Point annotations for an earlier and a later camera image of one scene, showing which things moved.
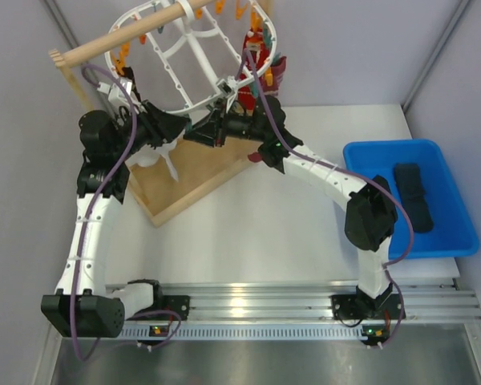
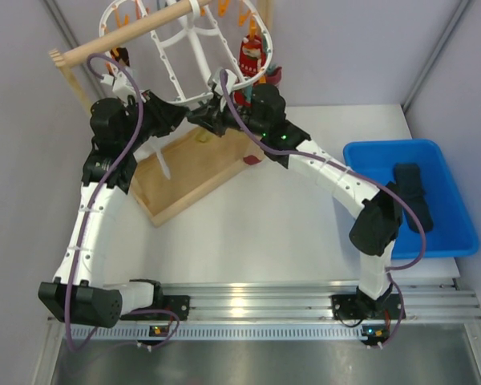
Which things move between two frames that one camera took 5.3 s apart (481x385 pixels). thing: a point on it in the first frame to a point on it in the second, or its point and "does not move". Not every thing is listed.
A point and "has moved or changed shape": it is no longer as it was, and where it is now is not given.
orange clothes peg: [240, 11] to [243, 18]
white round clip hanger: [189, 64] has moved or changed shape
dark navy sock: [412, 192] does not move
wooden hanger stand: [166, 181] does not move
